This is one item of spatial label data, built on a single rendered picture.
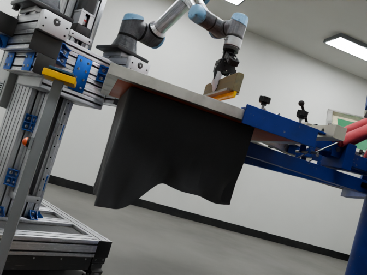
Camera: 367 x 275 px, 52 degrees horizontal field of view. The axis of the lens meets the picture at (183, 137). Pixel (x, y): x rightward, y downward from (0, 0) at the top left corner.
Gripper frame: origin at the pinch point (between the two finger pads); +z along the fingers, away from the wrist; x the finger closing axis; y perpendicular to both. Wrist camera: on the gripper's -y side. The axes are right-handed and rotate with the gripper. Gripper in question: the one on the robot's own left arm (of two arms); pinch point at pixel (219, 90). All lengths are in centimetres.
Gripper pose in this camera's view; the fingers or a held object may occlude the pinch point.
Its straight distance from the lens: 162.1
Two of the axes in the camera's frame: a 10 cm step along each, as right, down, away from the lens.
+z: -2.9, 9.5, -0.7
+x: -9.2, -3.0, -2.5
